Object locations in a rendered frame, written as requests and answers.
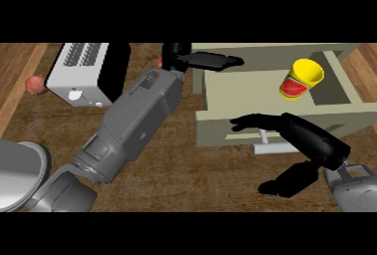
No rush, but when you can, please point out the white drawer handle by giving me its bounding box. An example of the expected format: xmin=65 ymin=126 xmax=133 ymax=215
xmin=251 ymin=128 xmax=300 ymax=155

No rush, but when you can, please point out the pale green open drawer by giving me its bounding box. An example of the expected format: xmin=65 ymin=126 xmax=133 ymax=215
xmin=191 ymin=43 xmax=377 ymax=114

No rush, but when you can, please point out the reddish round fruit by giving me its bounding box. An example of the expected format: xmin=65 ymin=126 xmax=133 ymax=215
xmin=25 ymin=75 xmax=50 ymax=96

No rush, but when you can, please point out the yellow cup with red print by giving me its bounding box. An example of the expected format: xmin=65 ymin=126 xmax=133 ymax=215
xmin=278 ymin=58 xmax=325 ymax=102

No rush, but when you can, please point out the pale green cabinet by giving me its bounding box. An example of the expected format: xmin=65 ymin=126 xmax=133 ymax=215
xmin=337 ymin=43 xmax=377 ymax=135

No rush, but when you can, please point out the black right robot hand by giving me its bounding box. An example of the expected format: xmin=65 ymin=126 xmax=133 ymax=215
xmin=228 ymin=112 xmax=353 ymax=199

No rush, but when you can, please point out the white toaster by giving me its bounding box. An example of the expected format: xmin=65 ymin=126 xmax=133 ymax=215
xmin=44 ymin=43 xmax=133 ymax=108

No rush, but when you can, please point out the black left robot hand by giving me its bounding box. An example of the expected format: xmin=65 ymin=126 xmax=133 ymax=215
xmin=161 ymin=43 xmax=245 ymax=74

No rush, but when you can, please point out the grey round metal pot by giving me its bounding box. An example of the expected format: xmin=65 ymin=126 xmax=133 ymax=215
xmin=0 ymin=138 xmax=53 ymax=213

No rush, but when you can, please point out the pale green drawer front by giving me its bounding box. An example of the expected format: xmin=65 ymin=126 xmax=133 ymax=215
xmin=194 ymin=102 xmax=377 ymax=148

